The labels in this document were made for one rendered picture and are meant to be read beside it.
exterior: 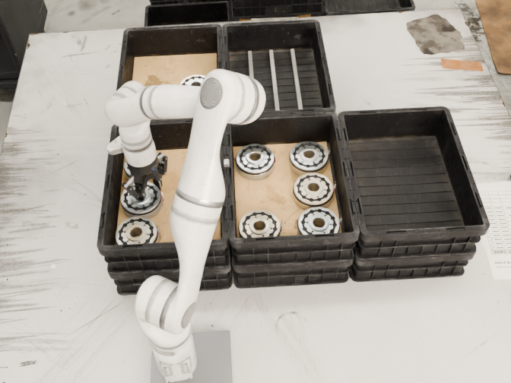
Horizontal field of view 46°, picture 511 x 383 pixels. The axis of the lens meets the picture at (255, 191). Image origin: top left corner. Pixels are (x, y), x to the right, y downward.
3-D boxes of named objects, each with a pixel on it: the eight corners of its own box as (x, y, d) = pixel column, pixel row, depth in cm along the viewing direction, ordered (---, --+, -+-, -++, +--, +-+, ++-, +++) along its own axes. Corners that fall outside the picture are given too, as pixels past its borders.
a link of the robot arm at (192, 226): (212, 211, 106) (166, 193, 108) (172, 344, 112) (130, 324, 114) (231, 204, 114) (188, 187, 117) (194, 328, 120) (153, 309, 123)
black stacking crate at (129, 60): (226, 146, 168) (223, 118, 159) (121, 151, 168) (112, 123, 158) (223, 54, 192) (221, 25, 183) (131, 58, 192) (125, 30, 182)
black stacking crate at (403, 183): (476, 256, 145) (490, 230, 136) (355, 263, 145) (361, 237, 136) (437, 136, 169) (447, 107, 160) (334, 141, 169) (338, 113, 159)
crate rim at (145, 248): (229, 249, 136) (229, 244, 134) (97, 257, 136) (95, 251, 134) (225, 123, 160) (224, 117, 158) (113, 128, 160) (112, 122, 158)
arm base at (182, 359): (199, 377, 137) (193, 345, 123) (159, 384, 135) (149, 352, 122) (194, 340, 142) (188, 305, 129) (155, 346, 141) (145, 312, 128)
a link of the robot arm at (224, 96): (234, 74, 100) (194, 213, 105) (271, 83, 107) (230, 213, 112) (199, 61, 105) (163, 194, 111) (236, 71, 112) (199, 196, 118)
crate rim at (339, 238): (360, 242, 137) (361, 236, 135) (230, 249, 136) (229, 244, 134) (336, 117, 161) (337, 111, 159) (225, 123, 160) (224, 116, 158)
